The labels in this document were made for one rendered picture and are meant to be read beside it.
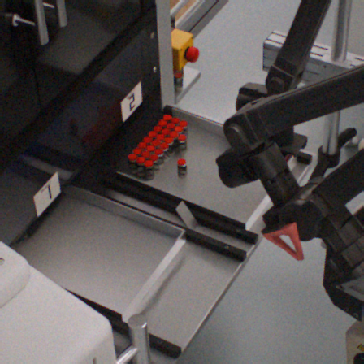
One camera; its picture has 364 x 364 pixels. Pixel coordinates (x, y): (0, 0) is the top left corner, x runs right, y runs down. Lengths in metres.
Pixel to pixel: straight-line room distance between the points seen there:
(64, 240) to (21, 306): 0.98
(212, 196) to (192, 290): 0.28
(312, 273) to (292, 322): 0.21
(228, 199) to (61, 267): 0.42
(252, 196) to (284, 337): 0.92
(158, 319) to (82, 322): 0.84
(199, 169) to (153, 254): 0.28
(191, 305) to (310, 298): 1.18
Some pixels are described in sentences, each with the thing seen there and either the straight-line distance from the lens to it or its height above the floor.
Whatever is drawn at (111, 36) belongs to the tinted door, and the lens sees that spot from 2.13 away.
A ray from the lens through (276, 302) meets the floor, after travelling 3.16.
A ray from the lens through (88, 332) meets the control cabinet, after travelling 1.17.
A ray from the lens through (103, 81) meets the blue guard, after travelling 2.14.
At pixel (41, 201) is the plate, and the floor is 1.02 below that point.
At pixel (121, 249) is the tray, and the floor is 0.88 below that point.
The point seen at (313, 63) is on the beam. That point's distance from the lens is 3.19.
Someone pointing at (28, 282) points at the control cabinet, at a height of 1.55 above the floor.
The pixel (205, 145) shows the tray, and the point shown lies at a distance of 2.36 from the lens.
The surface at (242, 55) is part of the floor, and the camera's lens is 4.08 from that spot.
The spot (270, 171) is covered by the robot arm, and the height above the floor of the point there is 1.30.
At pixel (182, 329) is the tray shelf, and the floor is 0.88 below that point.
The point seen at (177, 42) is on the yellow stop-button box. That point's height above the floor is 1.03.
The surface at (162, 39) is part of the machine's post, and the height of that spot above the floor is 1.10.
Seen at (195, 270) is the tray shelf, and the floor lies 0.88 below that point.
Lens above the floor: 2.49
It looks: 45 degrees down
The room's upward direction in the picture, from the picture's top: 3 degrees counter-clockwise
